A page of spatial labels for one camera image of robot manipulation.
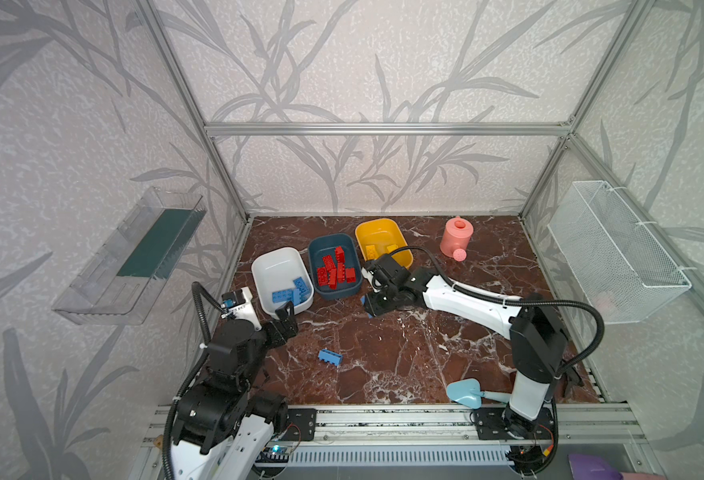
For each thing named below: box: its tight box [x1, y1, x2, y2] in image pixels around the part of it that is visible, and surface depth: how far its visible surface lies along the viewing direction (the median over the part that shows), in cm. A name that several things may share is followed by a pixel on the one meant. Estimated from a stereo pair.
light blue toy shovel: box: [446, 378, 486, 409], surface depth 80 cm
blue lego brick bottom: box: [318, 348, 343, 367], surface depth 84 cm
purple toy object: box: [567, 454, 622, 480], surface depth 69 cm
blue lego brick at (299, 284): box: [293, 277, 309, 295], surface depth 98 cm
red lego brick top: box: [322, 254, 336, 271], surface depth 107 cm
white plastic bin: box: [251, 247, 315, 317], surface depth 101 cm
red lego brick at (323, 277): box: [317, 267, 330, 287], surface depth 103 cm
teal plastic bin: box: [308, 233, 363, 300], surface depth 104 cm
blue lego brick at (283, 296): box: [272, 289, 294, 303], surface depth 98 cm
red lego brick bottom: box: [328, 268, 337, 290], surface depth 101 cm
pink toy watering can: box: [440, 215, 474, 262], surface depth 104 cm
